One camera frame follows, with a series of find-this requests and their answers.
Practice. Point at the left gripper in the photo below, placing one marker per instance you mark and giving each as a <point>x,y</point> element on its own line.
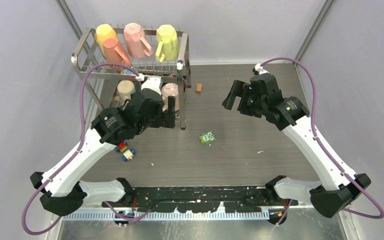
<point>166,119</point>

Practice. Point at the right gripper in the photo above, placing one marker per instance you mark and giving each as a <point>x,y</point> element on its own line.
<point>237,89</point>

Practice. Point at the lime green mug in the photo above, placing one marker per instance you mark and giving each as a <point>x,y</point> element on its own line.
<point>167,43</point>

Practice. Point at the pink faceted mug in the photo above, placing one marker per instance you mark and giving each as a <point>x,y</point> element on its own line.
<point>137,45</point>

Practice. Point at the salmon floral mug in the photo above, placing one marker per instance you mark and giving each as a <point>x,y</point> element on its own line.
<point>115,52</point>

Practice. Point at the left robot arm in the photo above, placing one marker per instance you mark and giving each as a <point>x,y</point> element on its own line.
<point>63,190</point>

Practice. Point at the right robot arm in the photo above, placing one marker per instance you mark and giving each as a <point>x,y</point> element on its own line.
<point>336,188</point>

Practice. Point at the steel two-tier dish rack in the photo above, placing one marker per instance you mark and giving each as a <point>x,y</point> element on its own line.
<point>147,66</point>

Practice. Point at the pale pink marbled mug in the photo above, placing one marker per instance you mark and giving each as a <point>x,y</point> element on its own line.
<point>170,89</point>

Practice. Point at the small wooden block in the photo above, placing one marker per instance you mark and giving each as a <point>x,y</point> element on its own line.
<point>198,89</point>

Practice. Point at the green owl toy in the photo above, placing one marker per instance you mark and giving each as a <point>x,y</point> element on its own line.
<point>207,137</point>

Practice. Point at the beige patterned mug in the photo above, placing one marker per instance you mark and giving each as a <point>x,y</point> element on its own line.
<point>125,89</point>

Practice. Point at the colourful brick toy car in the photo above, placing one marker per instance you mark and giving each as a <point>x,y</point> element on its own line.
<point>127,153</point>

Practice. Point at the yellow cup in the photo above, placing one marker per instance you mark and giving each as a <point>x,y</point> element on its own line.
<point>103,32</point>

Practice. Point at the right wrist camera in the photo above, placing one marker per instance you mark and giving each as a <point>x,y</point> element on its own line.
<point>259,70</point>

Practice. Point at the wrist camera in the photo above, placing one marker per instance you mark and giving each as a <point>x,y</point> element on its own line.
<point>259,70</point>
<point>153,83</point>

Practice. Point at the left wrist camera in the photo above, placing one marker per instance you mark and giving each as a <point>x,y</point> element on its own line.
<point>153,83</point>

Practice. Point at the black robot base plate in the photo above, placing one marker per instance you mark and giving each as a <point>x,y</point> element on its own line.
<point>200,199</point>

